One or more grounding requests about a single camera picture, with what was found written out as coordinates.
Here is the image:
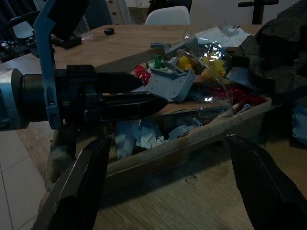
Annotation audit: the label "light wood table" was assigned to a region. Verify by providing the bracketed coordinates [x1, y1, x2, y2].
[0, 23, 307, 230]

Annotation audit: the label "black stand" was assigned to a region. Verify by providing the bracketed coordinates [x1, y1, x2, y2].
[237, 0, 280, 25]

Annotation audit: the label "clear bag of white parts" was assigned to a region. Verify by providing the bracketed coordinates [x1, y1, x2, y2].
[195, 20, 252, 46]

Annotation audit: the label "dark patterned cloth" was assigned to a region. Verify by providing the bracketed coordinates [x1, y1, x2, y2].
[231, 0, 307, 106]

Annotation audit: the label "grey printed plastic part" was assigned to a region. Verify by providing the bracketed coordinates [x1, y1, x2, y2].
[145, 58, 196, 103]

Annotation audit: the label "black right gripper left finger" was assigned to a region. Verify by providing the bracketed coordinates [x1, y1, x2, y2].
[32, 134, 112, 230]

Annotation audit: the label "clear plastic wrapper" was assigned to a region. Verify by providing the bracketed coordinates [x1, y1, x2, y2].
[183, 30, 237, 125]

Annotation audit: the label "yellow printed packet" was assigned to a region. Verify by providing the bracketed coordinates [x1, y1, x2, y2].
[201, 56, 226, 81]

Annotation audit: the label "white shell chair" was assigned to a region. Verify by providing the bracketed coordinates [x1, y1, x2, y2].
[144, 5, 191, 26]
[12, 21, 35, 38]

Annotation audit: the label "red plastic mesh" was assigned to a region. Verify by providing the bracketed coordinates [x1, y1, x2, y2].
[207, 86, 266, 111]

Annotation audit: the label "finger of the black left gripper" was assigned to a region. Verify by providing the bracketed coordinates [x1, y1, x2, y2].
[95, 71, 144, 93]
[100, 92, 168, 122]

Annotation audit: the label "shallow cardboard box of trash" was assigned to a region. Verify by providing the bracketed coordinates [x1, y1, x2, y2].
[45, 25, 273, 195]

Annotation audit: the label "red plastic pieces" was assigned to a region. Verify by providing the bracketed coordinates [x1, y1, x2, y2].
[133, 65, 152, 86]

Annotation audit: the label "crumpled white tissue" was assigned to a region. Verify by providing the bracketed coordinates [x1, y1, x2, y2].
[133, 124, 166, 150]

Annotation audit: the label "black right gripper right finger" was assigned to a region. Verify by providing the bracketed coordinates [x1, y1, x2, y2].
[226, 133, 307, 230]

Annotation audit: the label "green plastic piece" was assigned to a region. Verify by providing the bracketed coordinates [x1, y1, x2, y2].
[153, 54, 165, 69]

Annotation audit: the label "round yellow plastic item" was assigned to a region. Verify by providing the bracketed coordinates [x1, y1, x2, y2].
[178, 56, 195, 72]

